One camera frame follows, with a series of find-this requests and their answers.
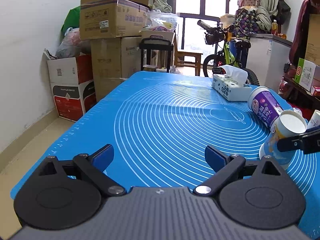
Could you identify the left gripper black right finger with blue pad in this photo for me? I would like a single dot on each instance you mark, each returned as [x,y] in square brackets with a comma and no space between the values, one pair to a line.
[256,194]

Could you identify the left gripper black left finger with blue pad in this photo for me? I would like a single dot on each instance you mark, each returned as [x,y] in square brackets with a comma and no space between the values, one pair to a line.
[61,194]

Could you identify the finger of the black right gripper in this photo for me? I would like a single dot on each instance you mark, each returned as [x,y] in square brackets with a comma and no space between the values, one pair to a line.
[308,142]

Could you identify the blue white paper cup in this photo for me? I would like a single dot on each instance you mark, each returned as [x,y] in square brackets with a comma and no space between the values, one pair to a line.
[288,124]

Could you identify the white paper cup floral print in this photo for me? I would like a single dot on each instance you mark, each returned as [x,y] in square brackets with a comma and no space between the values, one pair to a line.
[314,120]

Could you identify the clear plastic cup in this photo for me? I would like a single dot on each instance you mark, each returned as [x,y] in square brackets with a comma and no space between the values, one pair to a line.
[298,111]

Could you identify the purple white paper cup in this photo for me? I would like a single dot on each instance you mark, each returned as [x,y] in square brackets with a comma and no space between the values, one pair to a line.
[264,105]

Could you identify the green white carton box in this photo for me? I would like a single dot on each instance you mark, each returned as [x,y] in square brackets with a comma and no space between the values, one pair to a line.
[305,73]

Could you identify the large right cardboard box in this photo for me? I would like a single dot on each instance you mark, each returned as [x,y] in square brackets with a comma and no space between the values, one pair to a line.
[312,45]

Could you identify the white blue tissue box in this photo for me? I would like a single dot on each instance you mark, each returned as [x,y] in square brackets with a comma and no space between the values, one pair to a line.
[232,85]

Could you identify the white chest freezer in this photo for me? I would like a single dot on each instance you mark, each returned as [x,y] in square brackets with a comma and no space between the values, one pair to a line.
[267,58]

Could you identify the blue silicone baking mat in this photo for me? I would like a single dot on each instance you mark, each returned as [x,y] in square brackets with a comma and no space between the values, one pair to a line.
[159,125]

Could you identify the red white cardboard box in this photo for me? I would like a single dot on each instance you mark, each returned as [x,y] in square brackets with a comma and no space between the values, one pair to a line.
[72,85]

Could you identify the green black bicycle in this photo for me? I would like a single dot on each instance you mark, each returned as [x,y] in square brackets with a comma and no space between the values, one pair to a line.
[231,53]

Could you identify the lower brown cardboard box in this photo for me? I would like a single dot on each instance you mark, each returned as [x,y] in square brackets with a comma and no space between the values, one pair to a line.
[113,61]

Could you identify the brown cardboard box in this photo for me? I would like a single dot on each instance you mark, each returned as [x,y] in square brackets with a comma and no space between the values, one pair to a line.
[113,61]
[111,18]

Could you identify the wooden chair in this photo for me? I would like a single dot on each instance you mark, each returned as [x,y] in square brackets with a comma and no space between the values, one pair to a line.
[184,58]

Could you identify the top brown cardboard box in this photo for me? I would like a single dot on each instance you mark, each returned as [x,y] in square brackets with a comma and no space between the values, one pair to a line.
[111,18]

